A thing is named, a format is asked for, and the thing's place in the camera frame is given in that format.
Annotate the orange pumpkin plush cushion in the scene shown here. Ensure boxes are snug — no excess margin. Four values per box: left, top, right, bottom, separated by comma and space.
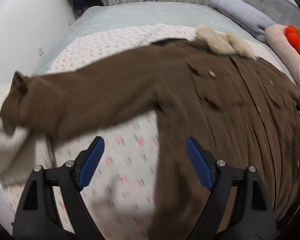
284, 25, 300, 55

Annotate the cream white folded garment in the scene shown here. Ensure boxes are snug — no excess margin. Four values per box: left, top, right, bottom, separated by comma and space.
0, 83, 55, 186

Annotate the pink pillow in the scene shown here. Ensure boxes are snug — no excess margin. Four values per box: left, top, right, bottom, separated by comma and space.
264, 24, 300, 83

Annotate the light grey bed cover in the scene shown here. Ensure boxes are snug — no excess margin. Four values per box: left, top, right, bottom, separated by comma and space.
34, 2, 297, 82

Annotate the grey quilted headboard pillow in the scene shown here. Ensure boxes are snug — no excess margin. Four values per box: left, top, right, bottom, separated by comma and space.
242, 0, 300, 29

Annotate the folded lavender grey blanket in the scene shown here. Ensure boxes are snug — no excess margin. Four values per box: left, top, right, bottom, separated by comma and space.
209, 0, 275, 43

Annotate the brown coat with fur collar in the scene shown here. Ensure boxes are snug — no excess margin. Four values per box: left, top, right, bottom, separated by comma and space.
0, 39, 300, 239

